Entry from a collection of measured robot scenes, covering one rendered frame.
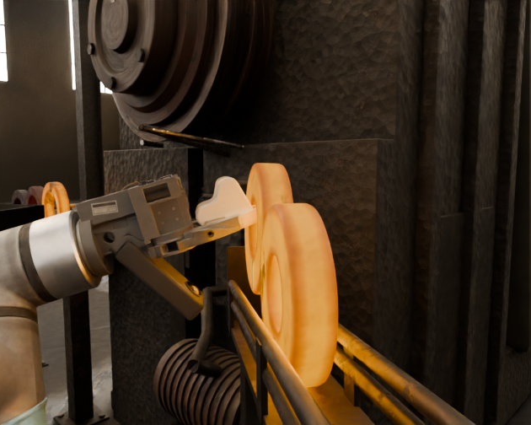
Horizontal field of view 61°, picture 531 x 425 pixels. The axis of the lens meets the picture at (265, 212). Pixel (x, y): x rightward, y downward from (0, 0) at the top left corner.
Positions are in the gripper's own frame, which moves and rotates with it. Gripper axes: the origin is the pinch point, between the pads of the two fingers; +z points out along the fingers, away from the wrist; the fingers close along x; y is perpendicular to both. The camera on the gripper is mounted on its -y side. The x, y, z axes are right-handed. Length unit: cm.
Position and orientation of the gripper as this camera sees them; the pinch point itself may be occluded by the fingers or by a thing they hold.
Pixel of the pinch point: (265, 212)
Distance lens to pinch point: 53.0
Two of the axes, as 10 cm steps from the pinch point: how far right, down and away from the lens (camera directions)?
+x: -1.7, -1.1, 9.8
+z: 9.5, -2.9, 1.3
